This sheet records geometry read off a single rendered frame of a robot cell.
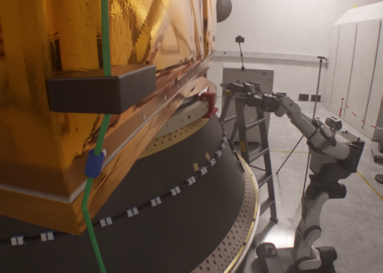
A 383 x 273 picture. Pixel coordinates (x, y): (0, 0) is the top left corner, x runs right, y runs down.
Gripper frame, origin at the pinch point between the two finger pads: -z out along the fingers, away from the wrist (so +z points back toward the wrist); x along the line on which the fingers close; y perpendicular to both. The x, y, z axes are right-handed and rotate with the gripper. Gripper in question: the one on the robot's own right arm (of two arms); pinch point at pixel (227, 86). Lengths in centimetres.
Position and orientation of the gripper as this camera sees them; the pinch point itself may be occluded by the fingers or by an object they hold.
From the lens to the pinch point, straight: 154.9
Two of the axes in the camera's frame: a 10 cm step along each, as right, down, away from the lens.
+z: 9.6, 0.8, 2.8
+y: 1.7, -9.4, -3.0
